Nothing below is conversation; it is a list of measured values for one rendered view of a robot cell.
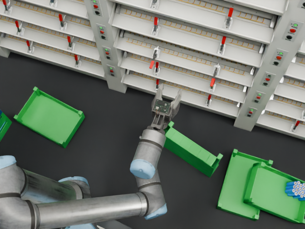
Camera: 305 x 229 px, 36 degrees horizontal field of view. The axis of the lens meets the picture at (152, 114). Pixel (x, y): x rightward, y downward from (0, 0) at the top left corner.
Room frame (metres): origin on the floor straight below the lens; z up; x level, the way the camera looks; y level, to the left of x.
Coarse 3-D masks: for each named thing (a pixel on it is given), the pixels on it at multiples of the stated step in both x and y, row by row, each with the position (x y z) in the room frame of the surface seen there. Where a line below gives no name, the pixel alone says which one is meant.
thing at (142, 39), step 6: (126, 36) 1.00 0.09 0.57; (132, 36) 1.00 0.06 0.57; (138, 36) 0.99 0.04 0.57; (132, 42) 0.98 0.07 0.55; (144, 42) 0.97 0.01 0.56; (150, 42) 0.96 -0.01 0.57; (156, 42) 0.96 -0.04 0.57; (150, 48) 0.95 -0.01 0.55; (168, 48) 0.93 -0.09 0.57; (174, 48) 0.93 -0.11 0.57; (180, 48) 0.92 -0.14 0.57; (186, 54) 0.90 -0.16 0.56; (192, 54) 0.89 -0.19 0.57; (198, 54) 0.89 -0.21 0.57; (192, 60) 0.88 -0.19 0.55; (210, 60) 0.86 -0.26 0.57; (216, 60) 0.86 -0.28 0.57; (222, 60) 0.85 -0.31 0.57; (228, 66) 0.83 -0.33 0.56; (234, 66) 0.82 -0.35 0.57; (240, 66) 0.82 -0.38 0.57; (234, 72) 0.81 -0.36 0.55
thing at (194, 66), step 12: (120, 36) 1.00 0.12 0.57; (144, 36) 1.00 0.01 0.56; (120, 48) 0.97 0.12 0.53; (132, 48) 0.96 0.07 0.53; (144, 48) 0.95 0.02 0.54; (168, 60) 0.89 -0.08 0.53; (180, 60) 0.89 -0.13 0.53; (228, 60) 0.86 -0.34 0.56; (204, 72) 0.83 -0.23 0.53; (228, 72) 0.81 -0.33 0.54; (240, 72) 0.81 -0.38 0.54; (252, 72) 0.79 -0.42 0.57; (240, 84) 0.77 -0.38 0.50; (252, 84) 0.74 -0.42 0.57
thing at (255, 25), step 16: (112, 0) 0.97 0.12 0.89; (128, 0) 0.95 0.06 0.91; (144, 0) 0.94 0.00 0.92; (160, 0) 0.94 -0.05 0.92; (176, 0) 0.92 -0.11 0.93; (192, 0) 0.92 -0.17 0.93; (208, 0) 0.90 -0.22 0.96; (176, 16) 0.88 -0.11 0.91; (192, 16) 0.87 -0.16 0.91; (208, 16) 0.86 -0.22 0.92; (224, 16) 0.85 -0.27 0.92; (240, 16) 0.84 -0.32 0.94; (256, 16) 0.84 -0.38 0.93; (272, 16) 0.83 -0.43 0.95; (224, 32) 0.82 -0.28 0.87; (240, 32) 0.79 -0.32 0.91; (256, 32) 0.79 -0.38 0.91; (272, 32) 0.78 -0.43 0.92
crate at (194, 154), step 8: (168, 128) 0.69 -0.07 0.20; (168, 136) 0.65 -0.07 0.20; (176, 136) 0.65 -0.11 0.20; (184, 136) 0.65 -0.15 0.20; (168, 144) 0.64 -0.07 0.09; (176, 144) 0.61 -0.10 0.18; (184, 144) 0.61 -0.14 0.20; (192, 144) 0.60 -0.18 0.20; (176, 152) 0.61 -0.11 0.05; (184, 152) 0.58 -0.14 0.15; (192, 152) 0.57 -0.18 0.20; (200, 152) 0.56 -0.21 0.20; (208, 152) 0.56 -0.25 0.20; (192, 160) 0.55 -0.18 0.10; (200, 160) 0.53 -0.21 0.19; (208, 160) 0.52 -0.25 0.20; (216, 160) 0.52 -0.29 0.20; (200, 168) 0.52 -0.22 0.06; (208, 168) 0.50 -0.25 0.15; (208, 176) 0.49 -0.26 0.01
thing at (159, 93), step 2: (162, 84) 0.73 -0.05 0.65; (160, 86) 0.72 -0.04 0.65; (162, 86) 0.72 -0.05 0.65; (158, 88) 0.70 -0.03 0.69; (160, 88) 0.71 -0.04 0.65; (162, 88) 0.71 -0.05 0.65; (158, 90) 0.69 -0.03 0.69; (160, 90) 0.70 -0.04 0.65; (156, 92) 0.70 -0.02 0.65; (158, 92) 0.68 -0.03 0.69; (160, 92) 0.70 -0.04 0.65; (156, 94) 0.69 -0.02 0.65; (158, 94) 0.68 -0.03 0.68; (160, 94) 0.69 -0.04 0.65; (156, 96) 0.68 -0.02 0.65; (158, 96) 0.67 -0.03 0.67; (160, 96) 0.68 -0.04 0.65; (156, 98) 0.67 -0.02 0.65; (158, 98) 0.66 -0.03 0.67; (160, 98) 0.67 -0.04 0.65
